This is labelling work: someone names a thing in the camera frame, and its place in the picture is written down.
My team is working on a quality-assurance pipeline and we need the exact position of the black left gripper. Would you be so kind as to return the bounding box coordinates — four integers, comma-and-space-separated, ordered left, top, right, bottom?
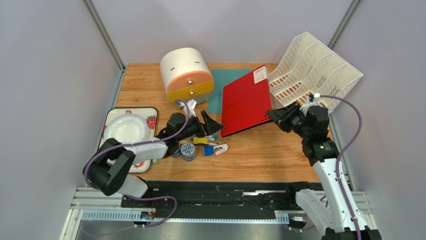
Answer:
176, 110, 225, 143

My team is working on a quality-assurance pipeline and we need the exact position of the red file folder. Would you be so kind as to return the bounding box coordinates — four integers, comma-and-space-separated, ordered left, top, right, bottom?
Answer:
220, 64, 272, 137

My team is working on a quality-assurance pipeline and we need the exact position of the teal file folder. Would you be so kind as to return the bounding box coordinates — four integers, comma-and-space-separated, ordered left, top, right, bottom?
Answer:
207, 68, 252, 114

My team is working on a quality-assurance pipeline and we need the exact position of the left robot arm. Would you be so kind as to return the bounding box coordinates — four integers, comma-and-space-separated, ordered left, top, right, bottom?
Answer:
82, 110, 224, 198

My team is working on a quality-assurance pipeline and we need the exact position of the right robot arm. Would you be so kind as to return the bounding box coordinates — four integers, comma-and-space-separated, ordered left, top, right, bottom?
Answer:
266, 102, 382, 240

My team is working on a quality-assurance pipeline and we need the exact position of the white blue marker pen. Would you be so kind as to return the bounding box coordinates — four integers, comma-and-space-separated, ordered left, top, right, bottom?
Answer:
204, 135, 218, 140

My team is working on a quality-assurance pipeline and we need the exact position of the yellow bone-shaped eraser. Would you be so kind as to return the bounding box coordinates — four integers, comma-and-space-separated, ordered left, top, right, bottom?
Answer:
192, 137, 210, 145

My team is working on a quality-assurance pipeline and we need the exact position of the blue patterned tape roll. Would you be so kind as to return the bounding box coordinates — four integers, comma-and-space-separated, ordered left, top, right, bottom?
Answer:
180, 142, 197, 162
171, 149, 181, 158

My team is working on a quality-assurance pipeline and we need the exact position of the white plastic file rack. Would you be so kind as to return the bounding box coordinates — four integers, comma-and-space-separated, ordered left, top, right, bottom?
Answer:
268, 32, 363, 112

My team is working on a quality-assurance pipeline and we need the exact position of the round drawer storage box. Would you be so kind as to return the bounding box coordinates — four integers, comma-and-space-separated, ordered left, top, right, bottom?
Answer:
159, 47, 215, 107

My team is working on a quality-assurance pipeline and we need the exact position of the strawberry pattern tray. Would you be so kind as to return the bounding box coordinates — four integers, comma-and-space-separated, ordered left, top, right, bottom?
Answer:
98, 106, 159, 175

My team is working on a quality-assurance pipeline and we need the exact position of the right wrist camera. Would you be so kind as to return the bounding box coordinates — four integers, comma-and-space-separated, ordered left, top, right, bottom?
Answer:
300, 93, 321, 114

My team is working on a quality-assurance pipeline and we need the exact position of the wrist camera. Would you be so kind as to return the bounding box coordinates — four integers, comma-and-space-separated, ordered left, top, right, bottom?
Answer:
179, 99, 198, 111
300, 93, 321, 114

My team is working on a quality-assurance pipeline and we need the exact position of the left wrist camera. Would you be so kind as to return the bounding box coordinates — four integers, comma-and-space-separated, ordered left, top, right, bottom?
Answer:
179, 99, 198, 111

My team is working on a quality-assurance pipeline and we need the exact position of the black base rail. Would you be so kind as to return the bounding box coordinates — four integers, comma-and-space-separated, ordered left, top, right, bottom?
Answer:
121, 181, 302, 220

